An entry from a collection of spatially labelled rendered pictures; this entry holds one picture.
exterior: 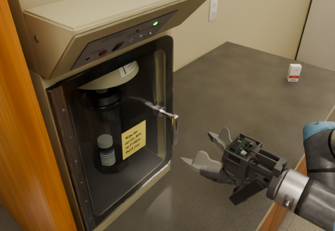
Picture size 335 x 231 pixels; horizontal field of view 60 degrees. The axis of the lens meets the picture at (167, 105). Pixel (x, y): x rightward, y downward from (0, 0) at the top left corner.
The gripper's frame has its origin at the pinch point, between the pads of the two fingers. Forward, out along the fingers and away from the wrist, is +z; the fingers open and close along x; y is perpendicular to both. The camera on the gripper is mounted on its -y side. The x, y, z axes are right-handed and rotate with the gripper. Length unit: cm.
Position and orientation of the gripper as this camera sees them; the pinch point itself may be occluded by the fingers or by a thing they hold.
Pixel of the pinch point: (197, 148)
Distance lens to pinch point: 70.9
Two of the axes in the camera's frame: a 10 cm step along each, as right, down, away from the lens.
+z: -7.7, -3.6, 5.3
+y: 0.0, -8.2, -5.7
